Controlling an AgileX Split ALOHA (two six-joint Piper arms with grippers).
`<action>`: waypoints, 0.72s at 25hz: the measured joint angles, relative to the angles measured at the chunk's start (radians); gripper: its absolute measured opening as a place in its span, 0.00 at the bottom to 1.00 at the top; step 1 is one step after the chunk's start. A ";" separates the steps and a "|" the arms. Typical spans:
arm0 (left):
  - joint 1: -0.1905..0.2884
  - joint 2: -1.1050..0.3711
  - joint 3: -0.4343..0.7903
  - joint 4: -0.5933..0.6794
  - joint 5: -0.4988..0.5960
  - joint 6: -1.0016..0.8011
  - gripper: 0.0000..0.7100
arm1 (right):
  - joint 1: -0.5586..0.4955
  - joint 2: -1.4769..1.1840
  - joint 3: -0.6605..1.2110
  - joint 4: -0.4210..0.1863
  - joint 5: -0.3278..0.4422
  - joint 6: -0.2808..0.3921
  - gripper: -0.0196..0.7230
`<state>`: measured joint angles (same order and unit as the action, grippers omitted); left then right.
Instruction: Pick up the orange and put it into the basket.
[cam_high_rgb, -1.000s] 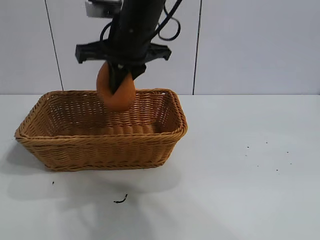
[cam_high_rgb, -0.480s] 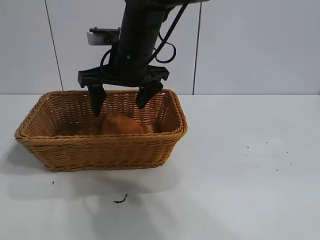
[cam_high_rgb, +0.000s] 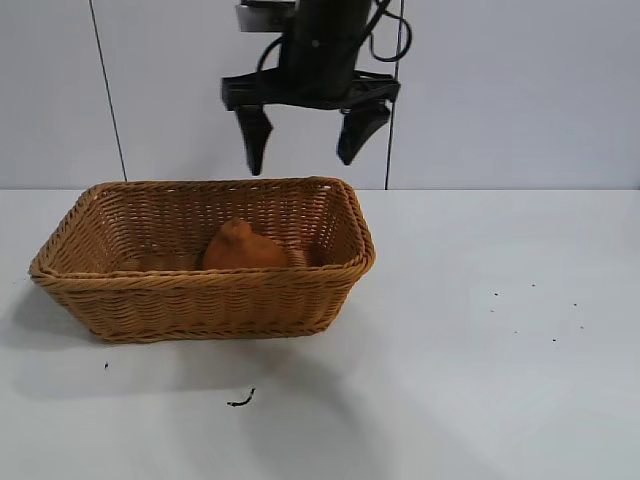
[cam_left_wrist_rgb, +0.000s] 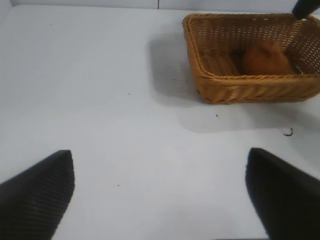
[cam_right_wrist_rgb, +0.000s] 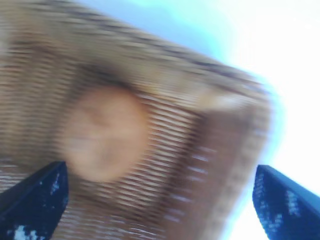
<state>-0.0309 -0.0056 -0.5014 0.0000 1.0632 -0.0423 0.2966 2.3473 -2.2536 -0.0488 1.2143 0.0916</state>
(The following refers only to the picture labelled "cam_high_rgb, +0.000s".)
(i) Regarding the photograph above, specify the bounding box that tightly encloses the orange knobbed citrus fruit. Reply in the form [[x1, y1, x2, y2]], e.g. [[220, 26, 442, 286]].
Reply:
[[201, 218, 291, 272]]

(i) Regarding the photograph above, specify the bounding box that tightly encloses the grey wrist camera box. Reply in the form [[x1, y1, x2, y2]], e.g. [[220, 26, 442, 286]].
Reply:
[[236, 0, 298, 32]]

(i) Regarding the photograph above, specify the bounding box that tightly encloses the woven wicker rectangular basket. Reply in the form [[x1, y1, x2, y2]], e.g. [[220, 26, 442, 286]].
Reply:
[[28, 175, 377, 345]]

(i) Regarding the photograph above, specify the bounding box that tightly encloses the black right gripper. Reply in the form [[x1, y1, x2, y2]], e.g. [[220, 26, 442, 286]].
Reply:
[[221, 0, 402, 177]]

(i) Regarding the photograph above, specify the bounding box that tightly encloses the black looping cable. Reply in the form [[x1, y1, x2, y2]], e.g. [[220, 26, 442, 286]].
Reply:
[[367, 0, 414, 64]]

